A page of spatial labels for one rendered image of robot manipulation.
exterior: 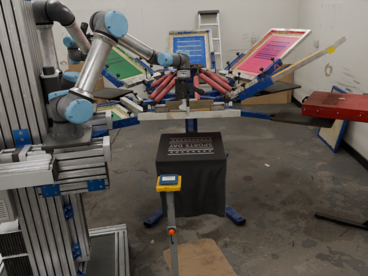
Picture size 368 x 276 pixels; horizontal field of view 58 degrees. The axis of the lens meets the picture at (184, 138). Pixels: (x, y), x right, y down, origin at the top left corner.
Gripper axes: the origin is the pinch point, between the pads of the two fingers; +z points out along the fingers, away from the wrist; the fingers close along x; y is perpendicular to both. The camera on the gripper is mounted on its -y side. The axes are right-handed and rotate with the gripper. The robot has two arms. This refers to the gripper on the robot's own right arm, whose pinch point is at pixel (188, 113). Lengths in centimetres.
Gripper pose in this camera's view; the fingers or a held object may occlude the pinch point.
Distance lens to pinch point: 190.1
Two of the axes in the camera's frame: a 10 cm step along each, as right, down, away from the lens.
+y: -10.0, 0.4, 0.3
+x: -0.3, 1.0, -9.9
